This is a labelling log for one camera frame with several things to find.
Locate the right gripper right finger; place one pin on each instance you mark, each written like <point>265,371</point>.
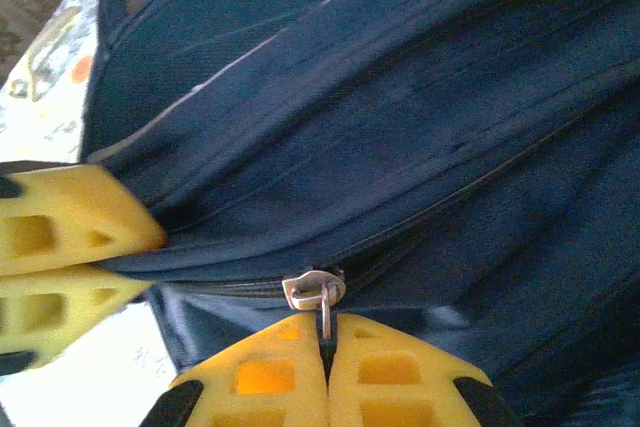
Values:
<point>345,387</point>

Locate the navy blue backpack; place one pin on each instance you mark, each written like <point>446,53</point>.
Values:
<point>400,122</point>

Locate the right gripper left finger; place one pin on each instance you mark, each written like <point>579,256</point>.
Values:
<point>310,387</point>

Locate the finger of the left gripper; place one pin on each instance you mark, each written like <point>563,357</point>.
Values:
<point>65,197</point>
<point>75,282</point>

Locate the floral table cover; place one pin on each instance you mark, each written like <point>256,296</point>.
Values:
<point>30,122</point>

